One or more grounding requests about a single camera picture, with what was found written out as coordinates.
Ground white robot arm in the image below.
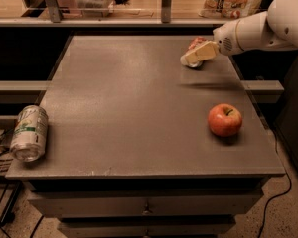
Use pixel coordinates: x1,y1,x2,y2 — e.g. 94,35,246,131
180,0,298,67

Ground red apple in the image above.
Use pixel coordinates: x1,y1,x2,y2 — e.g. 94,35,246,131
208,103,242,137

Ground black floor cable right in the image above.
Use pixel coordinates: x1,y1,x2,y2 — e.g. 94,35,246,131
256,129,293,238

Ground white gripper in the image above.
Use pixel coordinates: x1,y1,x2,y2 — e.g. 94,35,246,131
184,20,241,65

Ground red coke can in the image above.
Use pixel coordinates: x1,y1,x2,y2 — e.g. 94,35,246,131
180,40,207,68

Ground black cables left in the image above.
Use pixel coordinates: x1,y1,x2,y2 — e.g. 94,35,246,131
0,129,23,238

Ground metal drawer knob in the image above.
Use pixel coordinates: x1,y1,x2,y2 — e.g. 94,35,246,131
142,203,152,216

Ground grey drawer cabinet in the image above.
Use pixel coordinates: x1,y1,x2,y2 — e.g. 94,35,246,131
8,36,284,238

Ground green white 7up can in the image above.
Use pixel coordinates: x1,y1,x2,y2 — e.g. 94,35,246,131
10,105,49,162

